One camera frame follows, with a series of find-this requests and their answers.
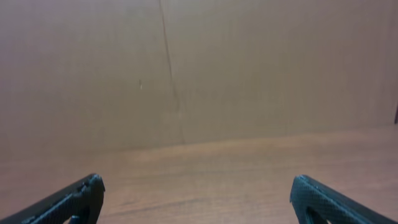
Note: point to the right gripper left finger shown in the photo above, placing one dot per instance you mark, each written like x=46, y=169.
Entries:
x=80, y=202

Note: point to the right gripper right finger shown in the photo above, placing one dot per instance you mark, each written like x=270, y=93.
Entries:
x=314, y=202

